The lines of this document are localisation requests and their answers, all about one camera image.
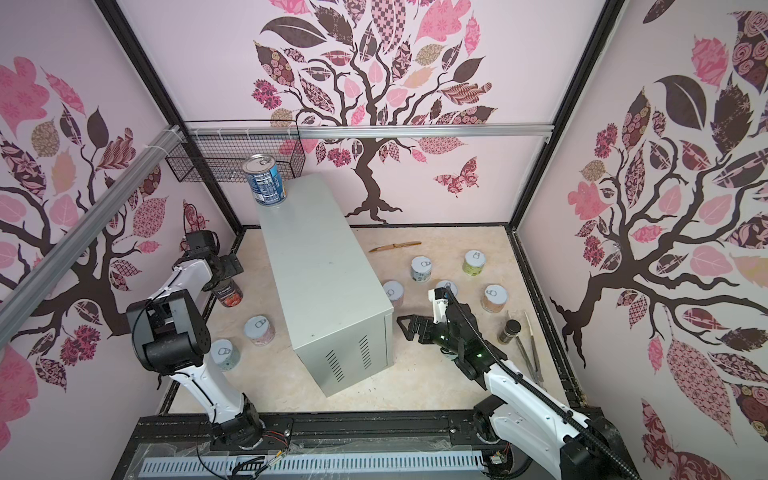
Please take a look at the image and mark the yellow labelled can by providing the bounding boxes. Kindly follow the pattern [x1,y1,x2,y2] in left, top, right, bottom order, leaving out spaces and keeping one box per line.
[436,280,458,297]

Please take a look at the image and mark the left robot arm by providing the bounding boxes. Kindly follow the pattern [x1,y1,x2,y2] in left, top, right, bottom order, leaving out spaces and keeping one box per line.
[126,230,264,449]

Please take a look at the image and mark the diagonal aluminium rail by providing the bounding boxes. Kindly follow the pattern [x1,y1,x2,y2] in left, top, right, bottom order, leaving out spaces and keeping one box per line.
[1,125,183,345]

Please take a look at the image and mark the pink labelled can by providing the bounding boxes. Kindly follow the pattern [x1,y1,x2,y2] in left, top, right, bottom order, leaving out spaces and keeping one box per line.
[382,280,405,308]
[243,315,275,346]

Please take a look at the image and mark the horizontal aluminium rail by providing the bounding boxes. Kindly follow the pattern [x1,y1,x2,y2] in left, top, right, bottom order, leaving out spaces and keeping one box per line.
[187,123,554,139]

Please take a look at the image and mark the black wire basket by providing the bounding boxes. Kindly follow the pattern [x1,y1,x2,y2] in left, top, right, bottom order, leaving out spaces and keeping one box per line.
[165,120,306,183]

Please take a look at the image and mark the dark pepper shaker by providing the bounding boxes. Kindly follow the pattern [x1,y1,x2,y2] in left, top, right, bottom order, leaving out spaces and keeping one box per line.
[497,319,521,345]

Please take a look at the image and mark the metal tongs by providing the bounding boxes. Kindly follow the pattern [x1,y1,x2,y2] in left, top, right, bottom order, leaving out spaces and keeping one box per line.
[510,312,543,386]

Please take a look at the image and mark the teal labelled can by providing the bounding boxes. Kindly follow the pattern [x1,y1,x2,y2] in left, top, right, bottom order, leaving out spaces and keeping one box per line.
[210,338,241,371]

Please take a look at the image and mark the wooden knife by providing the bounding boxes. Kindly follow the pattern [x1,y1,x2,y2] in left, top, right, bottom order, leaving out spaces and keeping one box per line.
[368,241,422,253]

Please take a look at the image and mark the dark red labelled can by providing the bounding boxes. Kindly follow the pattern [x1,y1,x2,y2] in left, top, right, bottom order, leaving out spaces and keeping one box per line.
[213,279,243,308]

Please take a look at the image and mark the white slotted cable duct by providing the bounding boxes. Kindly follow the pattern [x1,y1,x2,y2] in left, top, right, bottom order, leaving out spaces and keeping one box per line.
[135,451,486,479]

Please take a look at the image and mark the white green labelled can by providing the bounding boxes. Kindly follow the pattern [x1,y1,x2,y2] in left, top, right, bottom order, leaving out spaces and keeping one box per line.
[410,256,433,283]

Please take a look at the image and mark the grey metal cabinet box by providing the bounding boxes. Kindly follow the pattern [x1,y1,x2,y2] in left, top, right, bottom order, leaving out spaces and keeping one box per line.
[259,174,394,396]

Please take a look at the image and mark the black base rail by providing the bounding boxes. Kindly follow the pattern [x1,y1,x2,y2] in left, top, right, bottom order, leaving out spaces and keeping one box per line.
[112,410,556,479]

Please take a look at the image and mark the orange labelled can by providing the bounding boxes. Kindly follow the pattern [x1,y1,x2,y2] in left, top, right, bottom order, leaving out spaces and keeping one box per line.
[481,284,509,314]

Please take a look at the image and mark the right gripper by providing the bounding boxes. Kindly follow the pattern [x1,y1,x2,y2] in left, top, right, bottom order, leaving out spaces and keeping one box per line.
[398,314,464,358]

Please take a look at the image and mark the large blue labelled can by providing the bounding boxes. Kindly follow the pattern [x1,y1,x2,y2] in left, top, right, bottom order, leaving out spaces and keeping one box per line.
[242,154,286,206]

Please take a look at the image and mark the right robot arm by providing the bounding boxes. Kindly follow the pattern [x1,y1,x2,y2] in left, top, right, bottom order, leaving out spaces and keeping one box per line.
[397,287,640,479]

